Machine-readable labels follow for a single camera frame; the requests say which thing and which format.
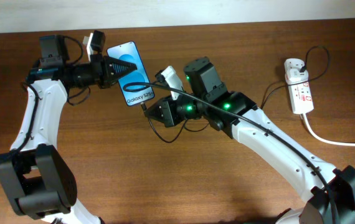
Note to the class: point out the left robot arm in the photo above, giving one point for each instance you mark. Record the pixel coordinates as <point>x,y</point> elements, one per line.
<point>36,180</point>

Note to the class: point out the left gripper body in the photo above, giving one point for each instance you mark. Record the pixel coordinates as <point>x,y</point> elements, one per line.
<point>89,73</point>

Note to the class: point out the white power strip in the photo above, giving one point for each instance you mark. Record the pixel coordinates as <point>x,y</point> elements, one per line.
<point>300,94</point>

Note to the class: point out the white USB charger adapter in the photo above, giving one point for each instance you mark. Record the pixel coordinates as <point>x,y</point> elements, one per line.
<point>293,75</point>

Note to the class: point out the blue Galaxy smartphone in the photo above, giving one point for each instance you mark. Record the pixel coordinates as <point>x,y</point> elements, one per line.
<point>129,52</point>

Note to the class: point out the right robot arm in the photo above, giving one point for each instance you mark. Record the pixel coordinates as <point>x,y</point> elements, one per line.
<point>329,193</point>

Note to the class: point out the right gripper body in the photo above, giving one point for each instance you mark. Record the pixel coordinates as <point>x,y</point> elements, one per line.
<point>187,107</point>

